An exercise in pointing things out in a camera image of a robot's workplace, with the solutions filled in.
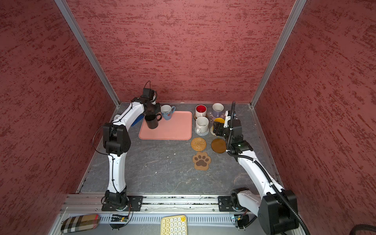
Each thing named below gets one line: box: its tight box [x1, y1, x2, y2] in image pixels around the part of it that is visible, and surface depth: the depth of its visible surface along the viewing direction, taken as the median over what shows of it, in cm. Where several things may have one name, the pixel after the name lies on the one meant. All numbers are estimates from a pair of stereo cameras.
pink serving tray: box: [138, 110, 193, 141], surface depth 108 cm
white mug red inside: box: [195, 104, 208, 118], surface depth 108 cm
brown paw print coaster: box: [192, 151, 212, 171], surface depth 91 cm
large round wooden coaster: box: [211, 138, 227, 154], surface depth 99 cm
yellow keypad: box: [160, 214, 188, 235], surface depth 68 cm
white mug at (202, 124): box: [195, 116, 210, 134], surface depth 101 cm
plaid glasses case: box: [60, 213, 100, 234], surface depth 68 cm
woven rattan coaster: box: [190, 137, 208, 152], surface depth 99 cm
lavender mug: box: [211, 102, 225, 118], surface depth 111 cm
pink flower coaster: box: [207, 111, 215, 124], surface depth 116 cm
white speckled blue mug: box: [160, 104, 176, 121], surface depth 108 cm
